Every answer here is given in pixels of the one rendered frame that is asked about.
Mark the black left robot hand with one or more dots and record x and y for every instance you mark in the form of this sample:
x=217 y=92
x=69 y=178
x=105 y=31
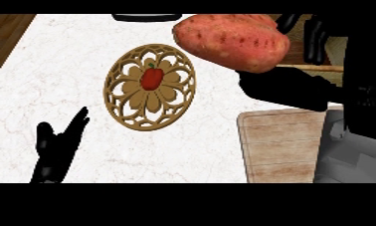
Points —
x=54 y=150

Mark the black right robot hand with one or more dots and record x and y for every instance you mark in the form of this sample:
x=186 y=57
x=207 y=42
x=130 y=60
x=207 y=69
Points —
x=360 y=70

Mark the reddish sweet potato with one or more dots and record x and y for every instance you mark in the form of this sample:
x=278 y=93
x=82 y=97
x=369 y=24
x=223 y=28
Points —
x=231 y=42

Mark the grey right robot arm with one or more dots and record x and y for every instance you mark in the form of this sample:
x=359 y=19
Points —
x=350 y=157

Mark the tan round openwork basket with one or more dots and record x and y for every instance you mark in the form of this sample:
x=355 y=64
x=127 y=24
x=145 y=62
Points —
x=129 y=87

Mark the pale wooden cutting board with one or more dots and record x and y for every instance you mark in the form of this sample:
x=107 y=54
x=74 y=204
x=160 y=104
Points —
x=279 y=147

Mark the red bell pepper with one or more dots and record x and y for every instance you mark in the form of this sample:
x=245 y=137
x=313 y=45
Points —
x=153 y=79

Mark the dark rounded appliance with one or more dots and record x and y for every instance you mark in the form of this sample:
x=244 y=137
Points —
x=147 y=17

